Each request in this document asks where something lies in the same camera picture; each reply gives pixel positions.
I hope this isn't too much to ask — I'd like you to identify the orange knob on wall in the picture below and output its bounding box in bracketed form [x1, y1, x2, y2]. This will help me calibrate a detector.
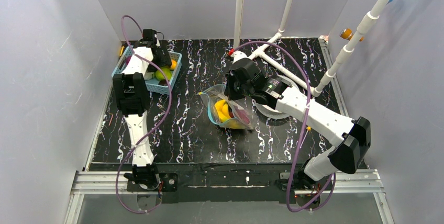
[339, 28, 354, 41]

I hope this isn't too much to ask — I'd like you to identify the orange yellow pepper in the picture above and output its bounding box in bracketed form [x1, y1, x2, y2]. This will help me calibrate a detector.
[170, 59, 177, 71]

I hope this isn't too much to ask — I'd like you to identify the dark purple onion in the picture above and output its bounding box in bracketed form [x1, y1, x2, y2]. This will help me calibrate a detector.
[125, 56, 132, 68]

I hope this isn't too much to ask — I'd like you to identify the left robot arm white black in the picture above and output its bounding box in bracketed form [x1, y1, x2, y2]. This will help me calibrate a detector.
[113, 29, 172, 191]

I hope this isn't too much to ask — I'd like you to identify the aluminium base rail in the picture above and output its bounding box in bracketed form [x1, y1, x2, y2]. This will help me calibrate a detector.
[64, 167, 394, 223]

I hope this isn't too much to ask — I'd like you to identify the yellow banana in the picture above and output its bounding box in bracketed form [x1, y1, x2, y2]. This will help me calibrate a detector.
[218, 103, 242, 129]
[214, 99, 231, 123]

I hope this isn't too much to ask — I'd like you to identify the purple cable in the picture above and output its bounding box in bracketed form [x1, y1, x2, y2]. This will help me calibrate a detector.
[232, 41, 337, 214]
[115, 15, 173, 215]

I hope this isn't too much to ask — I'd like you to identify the white pvc pipe frame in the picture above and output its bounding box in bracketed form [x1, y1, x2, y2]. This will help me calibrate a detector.
[230, 0, 414, 97]

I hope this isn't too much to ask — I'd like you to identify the clear zip top bag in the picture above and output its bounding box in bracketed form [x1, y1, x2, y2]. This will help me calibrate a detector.
[198, 84, 257, 130]

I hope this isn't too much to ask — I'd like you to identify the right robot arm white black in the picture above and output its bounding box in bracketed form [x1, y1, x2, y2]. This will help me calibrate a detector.
[225, 58, 371, 186]

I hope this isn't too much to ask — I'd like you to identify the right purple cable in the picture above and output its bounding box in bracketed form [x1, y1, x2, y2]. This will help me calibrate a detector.
[232, 41, 337, 214]

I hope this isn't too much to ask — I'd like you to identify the white cauliflower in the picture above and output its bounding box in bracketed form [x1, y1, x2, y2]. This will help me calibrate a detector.
[143, 71, 155, 80]

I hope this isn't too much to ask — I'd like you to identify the blue plastic basket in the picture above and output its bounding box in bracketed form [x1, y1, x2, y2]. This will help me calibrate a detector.
[112, 46, 183, 95]

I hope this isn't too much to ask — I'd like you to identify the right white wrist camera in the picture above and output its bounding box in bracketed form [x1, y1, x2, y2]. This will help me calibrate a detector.
[228, 49, 248, 63]

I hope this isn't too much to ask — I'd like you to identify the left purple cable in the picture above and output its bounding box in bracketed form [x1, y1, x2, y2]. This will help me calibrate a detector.
[115, 15, 173, 215]

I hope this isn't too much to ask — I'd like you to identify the green pepper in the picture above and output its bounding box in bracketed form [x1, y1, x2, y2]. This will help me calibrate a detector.
[154, 67, 172, 81]

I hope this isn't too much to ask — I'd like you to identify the yellow handled screwdriver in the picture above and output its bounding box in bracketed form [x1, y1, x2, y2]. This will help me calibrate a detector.
[299, 126, 312, 149]

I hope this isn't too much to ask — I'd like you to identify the purple sweet potato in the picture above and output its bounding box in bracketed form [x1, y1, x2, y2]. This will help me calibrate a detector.
[233, 107, 250, 125]

